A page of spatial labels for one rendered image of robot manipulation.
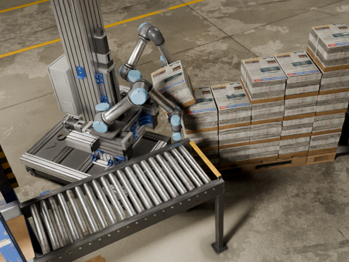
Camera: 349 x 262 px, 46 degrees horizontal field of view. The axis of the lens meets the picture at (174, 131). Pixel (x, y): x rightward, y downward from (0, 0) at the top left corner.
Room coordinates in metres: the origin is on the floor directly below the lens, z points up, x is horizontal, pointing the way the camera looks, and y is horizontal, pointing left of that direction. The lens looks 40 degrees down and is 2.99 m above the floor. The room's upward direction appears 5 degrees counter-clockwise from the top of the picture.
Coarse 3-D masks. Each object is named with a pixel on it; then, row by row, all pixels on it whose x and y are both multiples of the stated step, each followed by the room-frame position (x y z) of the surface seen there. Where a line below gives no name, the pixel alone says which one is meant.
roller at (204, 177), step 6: (180, 150) 2.36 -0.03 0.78; (186, 150) 2.34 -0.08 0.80; (186, 156) 2.28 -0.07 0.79; (192, 156) 2.27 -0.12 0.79; (192, 162) 2.20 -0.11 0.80; (198, 168) 2.13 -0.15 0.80; (198, 174) 2.09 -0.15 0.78; (204, 174) 2.07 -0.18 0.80; (204, 180) 2.02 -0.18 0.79; (210, 180) 2.00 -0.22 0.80
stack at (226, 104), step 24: (216, 96) 2.96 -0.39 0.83; (240, 96) 2.92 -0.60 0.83; (312, 96) 2.83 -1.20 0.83; (192, 120) 2.75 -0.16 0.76; (216, 120) 2.76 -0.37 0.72; (240, 120) 2.78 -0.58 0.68; (288, 120) 2.81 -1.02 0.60; (312, 120) 2.82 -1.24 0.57; (216, 144) 2.76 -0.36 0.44; (264, 144) 2.80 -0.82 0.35; (288, 144) 2.81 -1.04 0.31; (216, 168) 2.77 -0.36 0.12; (240, 168) 2.79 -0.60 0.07; (264, 168) 2.80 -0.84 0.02
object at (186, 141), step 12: (180, 144) 2.41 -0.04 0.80; (144, 156) 2.31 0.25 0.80; (108, 168) 2.22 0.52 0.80; (120, 168) 2.21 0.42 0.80; (132, 168) 2.24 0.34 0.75; (84, 180) 2.12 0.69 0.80; (108, 180) 2.16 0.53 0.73; (48, 192) 2.04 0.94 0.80; (60, 192) 2.03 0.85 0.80; (84, 192) 2.09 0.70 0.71; (24, 204) 1.94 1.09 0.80; (36, 204) 1.96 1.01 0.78; (48, 204) 1.98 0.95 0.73; (24, 216) 1.91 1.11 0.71
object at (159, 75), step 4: (172, 64) 3.12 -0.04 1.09; (176, 64) 3.10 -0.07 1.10; (180, 64) 3.08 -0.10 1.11; (164, 68) 3.12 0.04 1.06; (168, 68) 3.10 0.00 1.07; (172, 68) 3.08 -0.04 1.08; (176, 68) 3.06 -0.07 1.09; (180, 68) 3.04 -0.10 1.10; (184, 68) 3.16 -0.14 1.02; (156, 72) 3.11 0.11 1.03; (160, 72) 3.09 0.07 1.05; (164, 72) 3.07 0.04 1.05; (168, 72) 3.05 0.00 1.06; (172, 72) 3.03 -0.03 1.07; (176, 72) 3.00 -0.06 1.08; (184, 72) 3.03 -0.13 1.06; (152, 76) 3.08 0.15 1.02; (156, 76) 3.06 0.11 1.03; (160, 76) 3.04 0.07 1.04; (164, 76) 3.02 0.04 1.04; (188, 76) 3.14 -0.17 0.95; (152, 80) 3.04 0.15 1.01; (156, 80) 3.02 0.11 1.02
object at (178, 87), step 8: (168, 80) 2.94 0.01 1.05; (176, 80) 2.88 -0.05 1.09; (184, 80) 2.83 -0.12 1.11; (160, 88) 2.85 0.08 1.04; (168, 88) 2.80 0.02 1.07; (176, 88) 2.80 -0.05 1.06; (184, 88) 2.81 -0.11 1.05; (168, 96) 2.79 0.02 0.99; (176, 96) 2.80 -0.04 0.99; (184, 96) 2.80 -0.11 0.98; (192, 96) 2.80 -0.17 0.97; (176, 104) 2.79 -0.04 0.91
